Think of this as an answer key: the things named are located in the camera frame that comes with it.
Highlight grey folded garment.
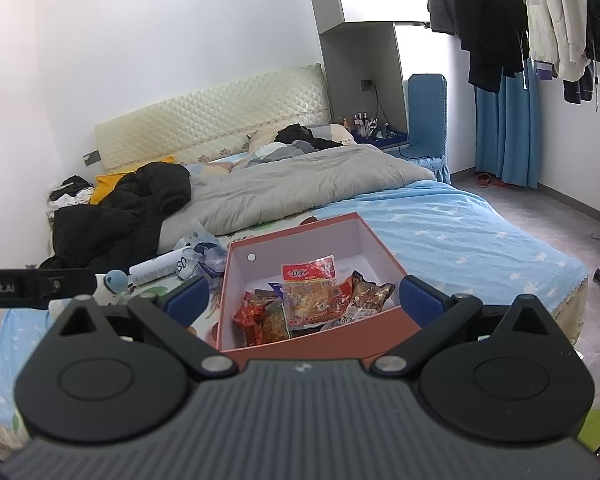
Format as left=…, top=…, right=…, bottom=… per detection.
left=244, top=141, right=321, bottom=167

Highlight beige pillow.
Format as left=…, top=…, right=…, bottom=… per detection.
left=249, top=122, right=359, bottom=154

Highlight red label clear snack packet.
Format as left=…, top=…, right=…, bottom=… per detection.
left=280, top=256, right=355, bottom=332

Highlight blue covered chair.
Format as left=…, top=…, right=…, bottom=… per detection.
left=397, top=73, right=452, bottom=185

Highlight red slippers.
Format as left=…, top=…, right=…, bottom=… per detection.
left=475, top=171, right=515, bottom=190

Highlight blue curtain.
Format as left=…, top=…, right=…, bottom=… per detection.
left=474, top=57, right=544, bottom=191

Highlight yellow cloth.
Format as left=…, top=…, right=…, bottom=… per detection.
left=89, top=156, right=177, bottom=206

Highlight black and white clothes pile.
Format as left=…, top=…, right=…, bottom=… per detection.
left=46, top=175, right=97, bottom=221

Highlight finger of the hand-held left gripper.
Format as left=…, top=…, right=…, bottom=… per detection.
left=27, top=266, right=101, bottom=311

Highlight group of cosmetic bottles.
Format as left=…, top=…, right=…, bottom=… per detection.
left=344, top=111, right=396, bottom=136

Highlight blue and white plastic bag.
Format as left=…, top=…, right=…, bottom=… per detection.
left=172, top=219, right=231, bottom=291

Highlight blue bedside table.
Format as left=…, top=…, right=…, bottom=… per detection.
left=350, top=129, right=412, bottom=154

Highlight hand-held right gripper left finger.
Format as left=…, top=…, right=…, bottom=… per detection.
left=50, top=275, right=239, bottom=376

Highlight grey tall cabinet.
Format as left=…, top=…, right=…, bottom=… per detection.
left=302, top=0, right=412, bottom=147

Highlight black hanging coat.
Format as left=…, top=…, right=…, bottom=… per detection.
left=450, top=0, right=531, bottom=94

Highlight black garment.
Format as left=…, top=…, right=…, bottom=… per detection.
left=274, top=123, right=344, bottom=152

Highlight small red snack packet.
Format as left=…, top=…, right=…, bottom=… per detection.
left=232, top=302, right=267, bottom=347

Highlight white and blue plush penguin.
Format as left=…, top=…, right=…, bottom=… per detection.
left=94, top=270, right=131, bottom=307

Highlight grey duvet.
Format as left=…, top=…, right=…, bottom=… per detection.
left=157, top=144, right=437, bottom=237

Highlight white hanging puffer jacket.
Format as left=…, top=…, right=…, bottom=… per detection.
left=522, top=0, right=596, bottom=82

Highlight lime green object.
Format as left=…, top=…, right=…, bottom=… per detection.
left=575, top=409, right=600, bottom=466

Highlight black charging cable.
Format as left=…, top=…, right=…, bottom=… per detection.
left=371, top=84, right=387, bottom=127

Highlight white tube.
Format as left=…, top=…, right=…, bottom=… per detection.
left=127, top=252, right=187, bottom=287

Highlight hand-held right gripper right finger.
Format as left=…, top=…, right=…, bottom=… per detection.
left=370, top=275, right=557, bottom=376

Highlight pink cardboard box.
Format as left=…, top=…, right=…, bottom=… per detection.
left=216, top=212, right=424, bottom=361

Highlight black jacket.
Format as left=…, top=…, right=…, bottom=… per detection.
left=39, top=162, right=193, bottom=271

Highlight cream quilted headboard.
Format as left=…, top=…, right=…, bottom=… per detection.
left=94, top=62, right=332, bottom=171

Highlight brown clear snack packet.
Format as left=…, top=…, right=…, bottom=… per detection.
left=322, top=270, right=397, bottom=334

